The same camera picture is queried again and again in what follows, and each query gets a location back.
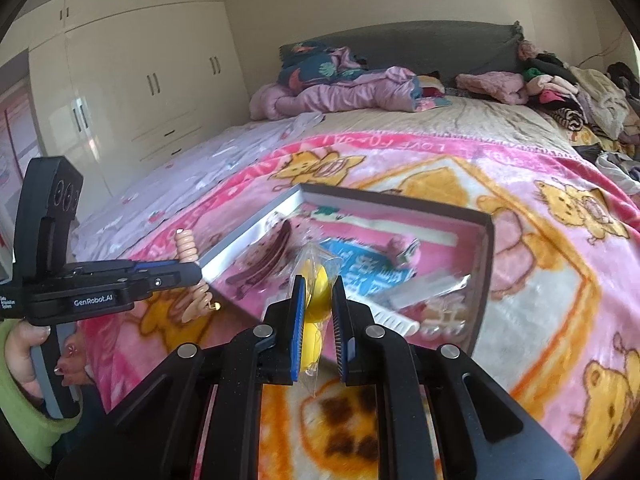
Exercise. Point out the white comb hair clip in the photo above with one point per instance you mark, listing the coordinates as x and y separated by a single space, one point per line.
395 320

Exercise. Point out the pile of clothes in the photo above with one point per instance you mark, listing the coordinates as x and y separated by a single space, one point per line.
590 95

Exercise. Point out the cream wardrobe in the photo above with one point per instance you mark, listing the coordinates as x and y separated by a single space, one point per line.
125 85

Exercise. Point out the pink fuzzy garment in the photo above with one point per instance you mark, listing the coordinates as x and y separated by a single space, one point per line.
492 87

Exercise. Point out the pink book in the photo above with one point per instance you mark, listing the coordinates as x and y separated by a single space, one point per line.
375 220

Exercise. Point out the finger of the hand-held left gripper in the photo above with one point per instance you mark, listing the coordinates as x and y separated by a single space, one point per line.
150 264
172 280

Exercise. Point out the shallow cardboard box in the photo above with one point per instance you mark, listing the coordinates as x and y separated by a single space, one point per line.
482 285

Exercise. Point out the pink hair clip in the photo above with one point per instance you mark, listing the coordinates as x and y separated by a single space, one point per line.
402 251

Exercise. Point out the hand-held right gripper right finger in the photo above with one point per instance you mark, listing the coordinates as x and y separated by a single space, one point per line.
340 330

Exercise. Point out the pink cartoon printed blanket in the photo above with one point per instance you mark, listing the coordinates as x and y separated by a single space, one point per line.
500 170

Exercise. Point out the grey headboard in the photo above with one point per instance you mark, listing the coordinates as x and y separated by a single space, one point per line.
425 45

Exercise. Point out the bagged brown hair clips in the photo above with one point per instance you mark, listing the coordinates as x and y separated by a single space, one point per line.
270 257

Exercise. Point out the pink quilt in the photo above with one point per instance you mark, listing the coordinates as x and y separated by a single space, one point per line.
350 95

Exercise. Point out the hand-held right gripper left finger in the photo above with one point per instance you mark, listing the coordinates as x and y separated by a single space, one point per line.
299 330

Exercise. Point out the dark floral pillow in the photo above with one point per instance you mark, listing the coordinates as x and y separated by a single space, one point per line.
310 70

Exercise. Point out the person's left hand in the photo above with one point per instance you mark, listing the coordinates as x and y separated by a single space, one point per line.
17 350

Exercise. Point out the beige bedspread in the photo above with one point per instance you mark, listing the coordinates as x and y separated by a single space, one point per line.
475 120

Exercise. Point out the bagged earring card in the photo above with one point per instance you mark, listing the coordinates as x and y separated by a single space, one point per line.
425 287

